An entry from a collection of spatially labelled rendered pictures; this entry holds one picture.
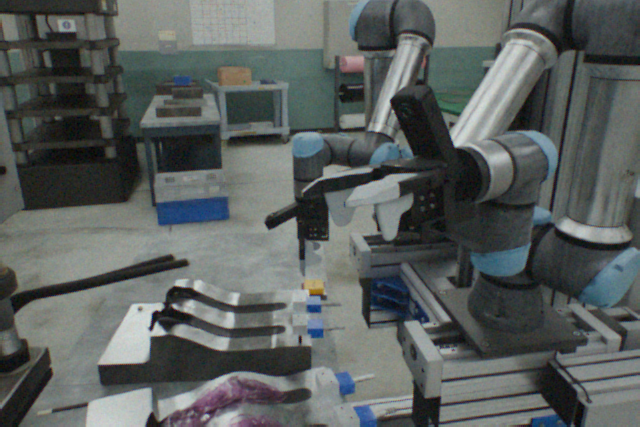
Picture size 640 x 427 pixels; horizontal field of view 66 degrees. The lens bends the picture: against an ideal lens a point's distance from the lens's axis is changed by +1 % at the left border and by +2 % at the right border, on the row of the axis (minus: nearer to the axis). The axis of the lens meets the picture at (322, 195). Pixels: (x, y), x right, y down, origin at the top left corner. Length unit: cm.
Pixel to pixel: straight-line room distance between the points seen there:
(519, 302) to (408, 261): 51
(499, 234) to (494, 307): 38
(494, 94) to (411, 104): 32
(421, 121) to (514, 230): 23
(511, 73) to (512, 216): 27
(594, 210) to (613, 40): 26
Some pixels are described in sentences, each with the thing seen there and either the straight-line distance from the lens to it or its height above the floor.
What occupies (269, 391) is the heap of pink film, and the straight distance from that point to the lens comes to 109.
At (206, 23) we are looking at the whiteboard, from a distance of 738.
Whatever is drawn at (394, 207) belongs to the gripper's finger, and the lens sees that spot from 48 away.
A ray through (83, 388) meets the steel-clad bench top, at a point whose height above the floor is 80.
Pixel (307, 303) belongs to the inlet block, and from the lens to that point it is 134.
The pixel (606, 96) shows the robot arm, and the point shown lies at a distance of 87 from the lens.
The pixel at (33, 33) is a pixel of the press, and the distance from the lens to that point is 604.
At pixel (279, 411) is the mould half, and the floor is 87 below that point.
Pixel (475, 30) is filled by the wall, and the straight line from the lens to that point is 861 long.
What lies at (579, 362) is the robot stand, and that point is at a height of 96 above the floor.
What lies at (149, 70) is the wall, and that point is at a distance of 744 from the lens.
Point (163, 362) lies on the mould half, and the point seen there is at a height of 86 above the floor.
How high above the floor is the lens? 161
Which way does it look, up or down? 19 degrees down
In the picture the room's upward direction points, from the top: straight up
